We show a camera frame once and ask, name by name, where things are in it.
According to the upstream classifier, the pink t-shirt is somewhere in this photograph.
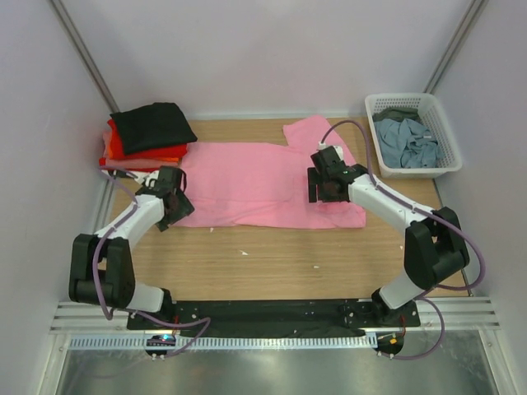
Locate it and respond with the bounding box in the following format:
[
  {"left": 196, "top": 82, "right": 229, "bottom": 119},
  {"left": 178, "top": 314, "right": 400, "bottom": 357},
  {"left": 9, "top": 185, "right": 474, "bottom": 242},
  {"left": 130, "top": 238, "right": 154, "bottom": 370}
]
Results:
[{"left": 177, "top": 115, "right": 366, "bottom": 230}]

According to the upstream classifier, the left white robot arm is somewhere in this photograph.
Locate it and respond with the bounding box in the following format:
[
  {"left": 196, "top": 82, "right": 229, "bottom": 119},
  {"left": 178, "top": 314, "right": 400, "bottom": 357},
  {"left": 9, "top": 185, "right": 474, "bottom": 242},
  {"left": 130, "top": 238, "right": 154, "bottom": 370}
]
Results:
[{"left": 68, "top": 166, "right": 194, "bottom": 329}]

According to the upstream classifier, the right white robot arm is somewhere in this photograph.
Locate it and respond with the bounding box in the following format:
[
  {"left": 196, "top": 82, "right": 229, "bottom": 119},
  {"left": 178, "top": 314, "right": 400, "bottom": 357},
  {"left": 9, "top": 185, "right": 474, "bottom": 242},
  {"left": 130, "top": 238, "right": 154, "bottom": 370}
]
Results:
[{"left": 307, "top": 146, "right": 469, "bottom": 326}]

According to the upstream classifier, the white patterned folded t-shirt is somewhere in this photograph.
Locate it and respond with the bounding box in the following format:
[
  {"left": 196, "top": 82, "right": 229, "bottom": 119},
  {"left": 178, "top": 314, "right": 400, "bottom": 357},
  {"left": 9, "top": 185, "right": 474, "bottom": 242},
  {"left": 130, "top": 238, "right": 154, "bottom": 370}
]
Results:
[{"left": 100, "top": 168, "right": 159, "bottom": 184}]

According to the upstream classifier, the orange folded t-shirt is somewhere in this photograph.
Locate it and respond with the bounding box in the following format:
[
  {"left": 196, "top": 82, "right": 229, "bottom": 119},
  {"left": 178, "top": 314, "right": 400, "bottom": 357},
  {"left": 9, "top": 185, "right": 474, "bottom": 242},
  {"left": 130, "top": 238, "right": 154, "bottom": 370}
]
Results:
[{"left": 99, "top": 130, "right": 180, "bottom": 172}]

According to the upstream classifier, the black folded t-shirt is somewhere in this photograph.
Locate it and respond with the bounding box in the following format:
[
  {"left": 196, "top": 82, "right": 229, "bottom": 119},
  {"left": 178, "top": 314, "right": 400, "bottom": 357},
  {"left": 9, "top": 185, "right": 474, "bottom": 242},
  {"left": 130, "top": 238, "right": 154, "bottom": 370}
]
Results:
[{"left": 110, "top": 102, "right": 198, "bottom": 156}]

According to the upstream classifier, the red folded t-shirt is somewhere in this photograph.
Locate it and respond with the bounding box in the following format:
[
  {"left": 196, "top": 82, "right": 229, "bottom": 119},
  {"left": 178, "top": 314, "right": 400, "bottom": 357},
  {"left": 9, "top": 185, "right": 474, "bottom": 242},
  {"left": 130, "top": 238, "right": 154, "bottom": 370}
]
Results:
[{"left": 103, "top": 119, "right": 188, "bottom": 161}]

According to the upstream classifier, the grey-blue crumpled t-shirt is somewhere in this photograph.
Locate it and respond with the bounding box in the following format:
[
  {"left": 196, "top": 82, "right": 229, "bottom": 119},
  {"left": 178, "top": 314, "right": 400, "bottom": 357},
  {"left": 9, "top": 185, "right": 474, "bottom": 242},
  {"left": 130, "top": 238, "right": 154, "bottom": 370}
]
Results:
[{"left": 374, "top": 118, "right": 444, "bottom": 169}]

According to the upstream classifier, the white plastic basket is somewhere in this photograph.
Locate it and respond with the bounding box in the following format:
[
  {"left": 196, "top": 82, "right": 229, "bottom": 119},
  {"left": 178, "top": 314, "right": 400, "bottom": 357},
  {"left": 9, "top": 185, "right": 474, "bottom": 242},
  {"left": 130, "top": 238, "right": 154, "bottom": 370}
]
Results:
[{"left": 365, "top": 93, "right": 462, "bottom": 179}]

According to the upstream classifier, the olive crumpled t-shirt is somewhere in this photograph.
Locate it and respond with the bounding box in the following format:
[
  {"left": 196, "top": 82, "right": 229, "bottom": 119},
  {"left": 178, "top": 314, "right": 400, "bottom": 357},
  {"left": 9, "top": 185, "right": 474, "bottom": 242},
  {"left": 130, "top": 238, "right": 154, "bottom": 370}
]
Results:
[{"left": 372, "top": 107, "right": 422, "bottom": 123}]

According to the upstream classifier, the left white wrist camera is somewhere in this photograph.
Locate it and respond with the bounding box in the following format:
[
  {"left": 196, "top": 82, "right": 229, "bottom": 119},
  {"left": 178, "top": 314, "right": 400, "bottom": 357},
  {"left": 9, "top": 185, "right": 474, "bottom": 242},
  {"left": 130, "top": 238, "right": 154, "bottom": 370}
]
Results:
[{"left": 142, "top": 171, "right": 159, "bottom": 188}]

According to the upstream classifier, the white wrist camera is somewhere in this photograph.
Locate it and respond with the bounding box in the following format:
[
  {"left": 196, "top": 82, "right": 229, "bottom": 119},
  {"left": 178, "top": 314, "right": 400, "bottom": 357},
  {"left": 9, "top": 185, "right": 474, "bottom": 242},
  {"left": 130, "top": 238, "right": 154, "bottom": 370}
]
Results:
[
  {"left": 142, "top": 171, "right": 159, "bottom": 188},
  {"left": 318, "top": 142, "right": 344, "bottom": 160}
]

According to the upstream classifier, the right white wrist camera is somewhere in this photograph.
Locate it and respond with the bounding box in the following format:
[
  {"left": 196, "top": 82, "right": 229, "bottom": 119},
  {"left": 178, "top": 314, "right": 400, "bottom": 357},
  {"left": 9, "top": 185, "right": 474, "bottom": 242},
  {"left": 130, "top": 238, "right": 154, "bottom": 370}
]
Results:
[{"left": 318, "top": 142, "right": 344, "bottom": 160}]

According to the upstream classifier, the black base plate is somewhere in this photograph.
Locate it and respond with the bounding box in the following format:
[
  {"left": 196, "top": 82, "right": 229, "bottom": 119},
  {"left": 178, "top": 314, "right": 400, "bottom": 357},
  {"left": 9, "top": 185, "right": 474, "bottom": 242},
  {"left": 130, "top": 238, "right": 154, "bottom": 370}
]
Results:
[{"left": 152, "top": 299, "right": 421, "bottom": 339}]

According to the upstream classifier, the white slotted cable duct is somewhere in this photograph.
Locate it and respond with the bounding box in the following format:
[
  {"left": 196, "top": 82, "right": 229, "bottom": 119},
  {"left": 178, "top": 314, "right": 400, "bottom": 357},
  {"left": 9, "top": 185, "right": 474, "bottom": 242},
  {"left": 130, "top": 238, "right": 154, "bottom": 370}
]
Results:
[{"left": 68, "top": 333, "right": 377, "bottom": 351}]

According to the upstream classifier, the left aluminium corner post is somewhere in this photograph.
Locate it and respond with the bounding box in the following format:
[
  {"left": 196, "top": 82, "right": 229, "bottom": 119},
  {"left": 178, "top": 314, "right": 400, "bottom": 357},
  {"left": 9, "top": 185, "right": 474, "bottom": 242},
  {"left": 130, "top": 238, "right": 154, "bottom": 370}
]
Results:
[{"left": 49, "top": 0, "right": 119, "bottom": 113}]

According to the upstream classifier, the aluminium corner post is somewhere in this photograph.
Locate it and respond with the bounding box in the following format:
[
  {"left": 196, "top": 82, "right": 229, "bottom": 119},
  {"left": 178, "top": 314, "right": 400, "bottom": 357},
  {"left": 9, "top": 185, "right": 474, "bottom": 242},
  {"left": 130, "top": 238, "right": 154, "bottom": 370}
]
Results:
[
  {"left": 423, "top": 0, "right": 489, "bottom": 95},
  {"left": 49, "top": 0, "right": 119, "bottom": 113}
]

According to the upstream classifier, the right aluminium corner post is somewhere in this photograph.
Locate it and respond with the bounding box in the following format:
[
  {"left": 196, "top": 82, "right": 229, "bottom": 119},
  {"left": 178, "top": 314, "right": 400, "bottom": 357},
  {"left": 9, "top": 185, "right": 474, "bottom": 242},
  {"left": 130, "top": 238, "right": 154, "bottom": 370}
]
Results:
[{"left": 423, "top": 0, "right": 489, "bottom": 95}]

